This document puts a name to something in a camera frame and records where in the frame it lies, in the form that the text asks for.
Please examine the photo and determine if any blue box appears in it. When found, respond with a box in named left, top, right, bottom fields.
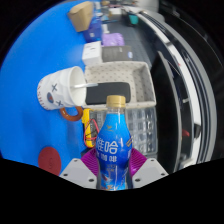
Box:
left=83, top=23, right=103, bottom=43

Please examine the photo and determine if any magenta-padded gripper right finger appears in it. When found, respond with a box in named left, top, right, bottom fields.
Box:
left=127, top=147, right=169, bottom=190

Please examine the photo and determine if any white spoon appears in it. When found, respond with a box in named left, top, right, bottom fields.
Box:
left=73, top=82, right=99, bottom=89

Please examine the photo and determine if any beige perforated storage tray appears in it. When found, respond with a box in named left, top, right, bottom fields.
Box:
left=83, top=60, right=157, bottom=109

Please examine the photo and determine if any teal small object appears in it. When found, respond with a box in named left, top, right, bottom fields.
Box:
left=128, top=13, right=139, bottom=26

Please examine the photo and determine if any purple bag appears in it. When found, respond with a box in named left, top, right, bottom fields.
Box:
left=101, top=32, right=126, bottom=47

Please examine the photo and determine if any white mug with brown handle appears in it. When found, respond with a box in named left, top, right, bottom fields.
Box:
left=36, top=65, right=88, bottom=123

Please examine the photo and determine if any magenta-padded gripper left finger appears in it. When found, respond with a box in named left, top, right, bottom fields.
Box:
left=59, top=147, right=100, bottom=190

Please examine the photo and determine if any blue drink bottle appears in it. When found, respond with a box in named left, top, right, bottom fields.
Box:
left=94, top=94, right=134, bottom=192

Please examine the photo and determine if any flat black rectangular device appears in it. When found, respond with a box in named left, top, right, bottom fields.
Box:
left=84, top=81, right=132, bottom=106

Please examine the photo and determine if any black workbench shelf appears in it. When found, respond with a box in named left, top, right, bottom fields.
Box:
left=151, top=49, right=188, bottom=174

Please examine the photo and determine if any yellow multimeter with red leads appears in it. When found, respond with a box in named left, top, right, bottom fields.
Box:
left=81, top=108, right=100, bottom=149

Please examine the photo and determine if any small white cube box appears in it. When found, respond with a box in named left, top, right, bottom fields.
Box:
left=81, top=40, right=103, bottom=67

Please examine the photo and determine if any dark grey upright box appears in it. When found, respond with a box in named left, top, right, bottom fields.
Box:
left=101, top=45, right=134, bottom=63

